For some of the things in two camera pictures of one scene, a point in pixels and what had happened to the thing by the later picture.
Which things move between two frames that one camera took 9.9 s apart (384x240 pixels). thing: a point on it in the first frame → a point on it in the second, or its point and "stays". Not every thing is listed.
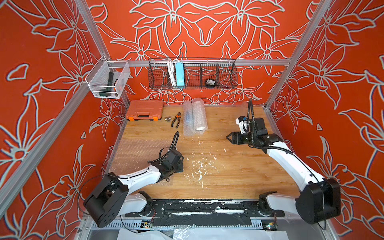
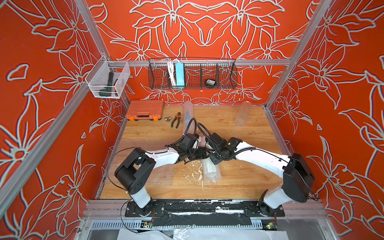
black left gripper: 180,164 → 202,155
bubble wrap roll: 200,120 → 211,172
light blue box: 180,78 stays
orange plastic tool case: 145,110 stays
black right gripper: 235,135 → 213,161
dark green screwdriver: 107,90 stays
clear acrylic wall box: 108,79 stays
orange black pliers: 178,116 stays
